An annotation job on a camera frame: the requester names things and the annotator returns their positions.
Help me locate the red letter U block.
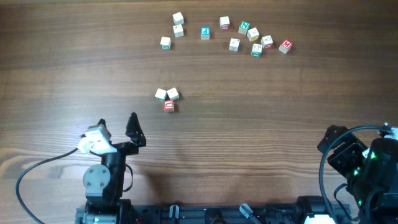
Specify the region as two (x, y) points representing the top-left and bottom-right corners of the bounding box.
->
(164, 100), (175, 113)

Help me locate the plain wooden block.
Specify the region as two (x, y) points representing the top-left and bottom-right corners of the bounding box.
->
(155, 88), (167, 101)
(167, 88), (180, 101)
(172, 12), (185, 25)

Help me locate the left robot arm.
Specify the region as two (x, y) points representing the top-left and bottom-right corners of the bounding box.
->
(75, 112), (146, 224)

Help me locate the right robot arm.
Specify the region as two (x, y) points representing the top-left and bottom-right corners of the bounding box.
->
(318, 123), (397, 223)

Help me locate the red letter M block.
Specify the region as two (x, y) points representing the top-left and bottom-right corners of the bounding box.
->
(279, 39), (293, 54)

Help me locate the wooden block with drawing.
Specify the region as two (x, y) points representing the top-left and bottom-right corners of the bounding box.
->
(173, 24), (184, 38)

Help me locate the wooden block red G side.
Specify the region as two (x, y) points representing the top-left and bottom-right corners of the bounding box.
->
(261, 35), (274, 49)

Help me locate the wooden block green Z side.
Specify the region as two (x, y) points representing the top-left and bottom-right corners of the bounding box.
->
(251, 44), (262, 57)

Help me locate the blue letter P block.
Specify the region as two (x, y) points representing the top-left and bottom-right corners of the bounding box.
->
(200, 27), (210, 40)

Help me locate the wooden block yellow side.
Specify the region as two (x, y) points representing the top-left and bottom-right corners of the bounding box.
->
(247, 27), (259, 42)

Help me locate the wooden block picture top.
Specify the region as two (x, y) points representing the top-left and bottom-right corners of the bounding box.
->
(229, 38), (240, 52)

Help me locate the green letter N block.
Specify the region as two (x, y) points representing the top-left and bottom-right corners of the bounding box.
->
(238, 21), (250, 35)

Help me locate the right black camera cable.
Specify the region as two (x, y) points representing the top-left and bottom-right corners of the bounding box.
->
(318, 124), (386, 223)

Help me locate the black camera cable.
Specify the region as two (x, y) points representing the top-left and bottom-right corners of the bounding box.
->
(318, 124), (386, 223)
(16, 147), (80, 224)

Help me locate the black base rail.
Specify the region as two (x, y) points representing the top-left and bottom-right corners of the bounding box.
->
(75, 196), (334, 224)

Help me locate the left black camera cable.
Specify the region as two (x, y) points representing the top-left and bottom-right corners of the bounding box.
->
(16, 147), (80, 224)

